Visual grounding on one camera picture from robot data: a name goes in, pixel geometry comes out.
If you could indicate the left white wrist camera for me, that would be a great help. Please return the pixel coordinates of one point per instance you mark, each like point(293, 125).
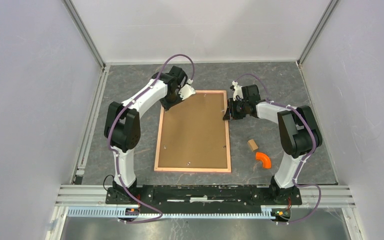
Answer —
point(187, 90)

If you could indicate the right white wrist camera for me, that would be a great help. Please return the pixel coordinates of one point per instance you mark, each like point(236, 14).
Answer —
point(237, 91)

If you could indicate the orange curved pipe piece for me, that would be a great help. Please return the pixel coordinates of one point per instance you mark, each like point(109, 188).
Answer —
point(264, 159)

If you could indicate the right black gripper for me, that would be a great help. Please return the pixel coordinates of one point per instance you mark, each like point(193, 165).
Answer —
point(231, 114)

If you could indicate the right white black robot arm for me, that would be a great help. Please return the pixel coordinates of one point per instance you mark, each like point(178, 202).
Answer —
point(298, 130)

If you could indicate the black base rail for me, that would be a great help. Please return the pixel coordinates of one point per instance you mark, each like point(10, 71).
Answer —
point(203, 199)

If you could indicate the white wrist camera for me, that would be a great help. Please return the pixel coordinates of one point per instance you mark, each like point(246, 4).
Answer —
point(237, 91)
point(187, 90)

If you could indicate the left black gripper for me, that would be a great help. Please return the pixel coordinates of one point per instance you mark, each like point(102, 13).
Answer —
point(167, 106)

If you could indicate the pink wooden photo frame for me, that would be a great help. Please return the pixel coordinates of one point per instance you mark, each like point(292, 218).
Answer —
point(193, 137)

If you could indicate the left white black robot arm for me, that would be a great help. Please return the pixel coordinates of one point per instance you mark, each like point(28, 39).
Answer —
point(123, 121)

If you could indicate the small wooden block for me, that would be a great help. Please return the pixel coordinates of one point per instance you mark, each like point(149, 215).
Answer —
point(252, 145)

